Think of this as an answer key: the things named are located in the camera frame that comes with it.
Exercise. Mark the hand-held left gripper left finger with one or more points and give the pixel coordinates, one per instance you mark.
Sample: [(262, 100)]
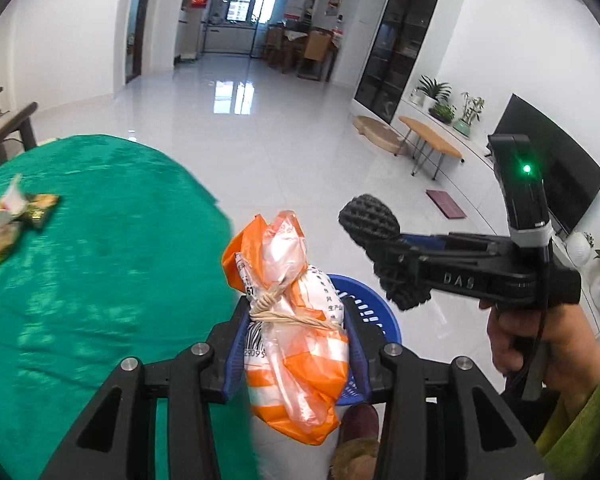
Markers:
[(232, 355)]

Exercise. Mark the window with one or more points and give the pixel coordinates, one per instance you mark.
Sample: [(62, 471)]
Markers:
[(240, 2)]

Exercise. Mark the white tv console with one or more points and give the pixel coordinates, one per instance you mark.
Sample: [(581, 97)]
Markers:
[(480, 145)]

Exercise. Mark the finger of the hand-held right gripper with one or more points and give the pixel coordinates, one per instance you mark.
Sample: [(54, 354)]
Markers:
[(460, 243), (400, 262)]

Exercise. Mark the tall plant in green pot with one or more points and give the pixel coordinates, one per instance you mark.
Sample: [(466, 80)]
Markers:
[(465, 122)]

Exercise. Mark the wooden bench with metal legs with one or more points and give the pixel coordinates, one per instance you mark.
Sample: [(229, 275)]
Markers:
[(430, 135)]

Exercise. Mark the white round vase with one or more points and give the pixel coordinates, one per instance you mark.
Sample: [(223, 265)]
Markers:
[(577, 250)]

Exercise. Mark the glass sliding door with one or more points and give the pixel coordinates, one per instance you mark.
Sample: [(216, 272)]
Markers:
[(280, 5)]

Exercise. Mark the wooden armchair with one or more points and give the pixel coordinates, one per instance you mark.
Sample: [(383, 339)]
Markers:
[(5, 135)]

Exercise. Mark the round wooden footstool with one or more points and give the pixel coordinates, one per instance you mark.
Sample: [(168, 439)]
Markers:
[(375, 127)]

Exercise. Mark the white kitchen counter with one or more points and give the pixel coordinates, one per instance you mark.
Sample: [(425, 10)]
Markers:
[(227, 37)]

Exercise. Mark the wooden dining chair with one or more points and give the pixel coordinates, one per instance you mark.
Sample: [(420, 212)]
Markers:
[(315, 52), (275, 45)]

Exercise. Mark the dark door frame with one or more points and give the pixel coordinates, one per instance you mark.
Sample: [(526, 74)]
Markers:
[(142, 20)]

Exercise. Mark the small plant in dark pot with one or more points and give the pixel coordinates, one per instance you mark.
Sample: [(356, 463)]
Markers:
[(442, 114)]

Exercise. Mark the person's right forearm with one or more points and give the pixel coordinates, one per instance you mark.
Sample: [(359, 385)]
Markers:
[(585, 410)]

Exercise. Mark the black foam fruit net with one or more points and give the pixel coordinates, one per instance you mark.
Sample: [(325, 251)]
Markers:
[(367, 217)]

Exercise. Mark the leafy plant in white pot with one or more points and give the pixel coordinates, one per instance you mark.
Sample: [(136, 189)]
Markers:
[(432, 90)]

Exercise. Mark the dining table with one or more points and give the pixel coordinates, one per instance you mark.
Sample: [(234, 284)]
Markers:
[(295, 36)]

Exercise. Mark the green floral tablecloth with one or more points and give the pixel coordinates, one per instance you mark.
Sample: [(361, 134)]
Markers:
[(105, 285)]

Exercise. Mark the person's right hand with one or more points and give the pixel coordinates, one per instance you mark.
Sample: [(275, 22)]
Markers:
[(575, 340)]

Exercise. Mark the person's brown slipper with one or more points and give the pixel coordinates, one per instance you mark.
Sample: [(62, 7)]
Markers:
[(357, 430)]

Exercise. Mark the flat maroon floor pad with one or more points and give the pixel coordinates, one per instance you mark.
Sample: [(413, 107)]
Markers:
[(445, 203)]

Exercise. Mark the dark glass cabinet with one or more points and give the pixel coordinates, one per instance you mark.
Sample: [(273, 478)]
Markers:
[(400, 45)]

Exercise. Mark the orange white plastic bag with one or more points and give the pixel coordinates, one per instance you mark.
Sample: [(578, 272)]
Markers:
[(290, 375)]

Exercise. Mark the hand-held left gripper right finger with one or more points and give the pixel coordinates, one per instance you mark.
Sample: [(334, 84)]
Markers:
[(361, 360)]

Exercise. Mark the green gold snack wrapper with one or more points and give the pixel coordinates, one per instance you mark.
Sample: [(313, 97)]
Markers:
[(40, 207)]

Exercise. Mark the blue plastic waste basket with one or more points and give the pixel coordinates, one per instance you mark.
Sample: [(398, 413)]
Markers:
[(375, 310)]

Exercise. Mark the black television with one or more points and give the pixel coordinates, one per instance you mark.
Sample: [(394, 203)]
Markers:
[(565, 180)]

